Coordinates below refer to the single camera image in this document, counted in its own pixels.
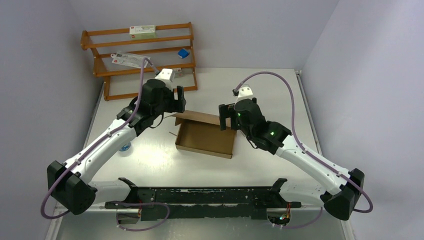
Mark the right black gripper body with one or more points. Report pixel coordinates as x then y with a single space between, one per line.
234 122

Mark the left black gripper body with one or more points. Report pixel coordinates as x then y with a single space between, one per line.
169 104

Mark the brown cardboard box sheet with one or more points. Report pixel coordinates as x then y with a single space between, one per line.
201 133

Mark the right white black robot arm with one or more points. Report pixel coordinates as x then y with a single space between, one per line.
338 190

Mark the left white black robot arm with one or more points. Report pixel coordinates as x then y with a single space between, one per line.
71 182

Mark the small white box lower shelf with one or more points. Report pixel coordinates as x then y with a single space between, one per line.
178 72

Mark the small blue box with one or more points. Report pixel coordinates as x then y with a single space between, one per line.
183 53

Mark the white green box top shelf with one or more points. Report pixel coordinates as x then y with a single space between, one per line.
142 32

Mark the clear plastic package red label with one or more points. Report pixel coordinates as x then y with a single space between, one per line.
129 59

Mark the blue white patterned round tape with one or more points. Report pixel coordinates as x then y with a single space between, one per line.
125 147

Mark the orange wooden shelf rack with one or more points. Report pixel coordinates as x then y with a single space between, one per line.
162 50

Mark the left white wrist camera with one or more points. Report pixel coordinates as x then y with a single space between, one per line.
167 76

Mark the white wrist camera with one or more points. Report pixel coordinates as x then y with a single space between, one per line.
167 76
244 92

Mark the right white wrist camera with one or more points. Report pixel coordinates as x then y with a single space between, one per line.
244 92

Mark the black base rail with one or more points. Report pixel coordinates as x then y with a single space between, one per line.
204 202

